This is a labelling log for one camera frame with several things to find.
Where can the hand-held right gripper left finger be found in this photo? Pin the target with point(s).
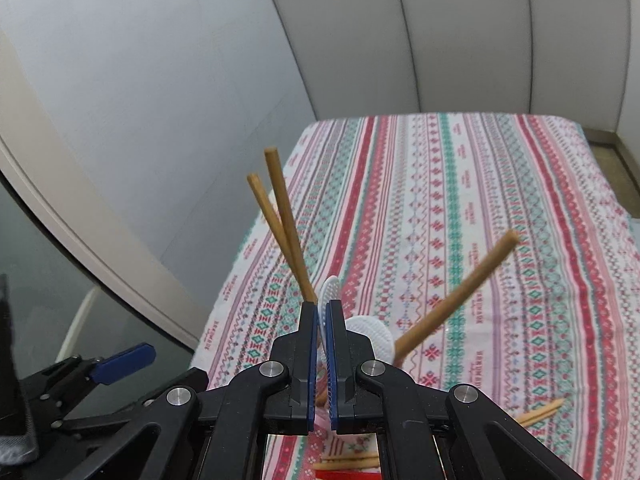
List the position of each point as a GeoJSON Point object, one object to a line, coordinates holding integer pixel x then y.
{"type": "Point", "coordinates": [311, 360]}

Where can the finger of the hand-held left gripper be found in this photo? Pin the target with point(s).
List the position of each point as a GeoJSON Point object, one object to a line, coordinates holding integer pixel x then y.
{"type": "Point", "coordinates": [150, 400]}
{"type": "Point", "coordinates": [125, 360]}

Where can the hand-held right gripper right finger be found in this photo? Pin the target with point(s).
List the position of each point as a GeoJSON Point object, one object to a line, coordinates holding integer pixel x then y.
{"type": "Point", "coordinates": [334, 360]}

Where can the white plastic rice spoon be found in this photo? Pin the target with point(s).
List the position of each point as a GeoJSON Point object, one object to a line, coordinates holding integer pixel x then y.
{"type": "Point", "coordinates": [367, 336]}

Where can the frosted glass door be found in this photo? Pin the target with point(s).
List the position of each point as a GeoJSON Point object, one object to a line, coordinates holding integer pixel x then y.
{"type": "Point", "coordinates": [45, 260]}

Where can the striped patterned tablecloth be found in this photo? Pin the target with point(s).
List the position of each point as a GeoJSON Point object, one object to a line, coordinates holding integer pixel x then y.
{"type": "Point", "coordinates": [475, 260]}

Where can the white kitchen cabinets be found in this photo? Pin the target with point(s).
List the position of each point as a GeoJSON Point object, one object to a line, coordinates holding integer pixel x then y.
{"type": "Point", "coordinates": [450, 35]}

